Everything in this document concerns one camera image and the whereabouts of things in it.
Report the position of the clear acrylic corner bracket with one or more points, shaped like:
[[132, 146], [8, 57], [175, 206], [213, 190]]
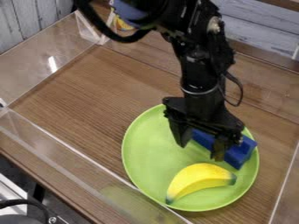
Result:
[[87, 30]]

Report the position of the yellow toy banana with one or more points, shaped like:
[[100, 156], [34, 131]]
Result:
[[198, 177]]

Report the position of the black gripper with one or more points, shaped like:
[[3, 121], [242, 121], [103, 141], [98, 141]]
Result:
[[202, 111]]

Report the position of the blue star-shaped block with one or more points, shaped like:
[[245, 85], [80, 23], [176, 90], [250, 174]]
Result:
[[237, 155]]

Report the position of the clear acrylic front wall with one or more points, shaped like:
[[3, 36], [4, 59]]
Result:
[[99, 194]]

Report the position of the yellow labelled tin can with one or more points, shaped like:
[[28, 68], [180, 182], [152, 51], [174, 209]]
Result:
[[120, 24]]

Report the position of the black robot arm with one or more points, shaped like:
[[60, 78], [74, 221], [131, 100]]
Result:
[[191, 25]]

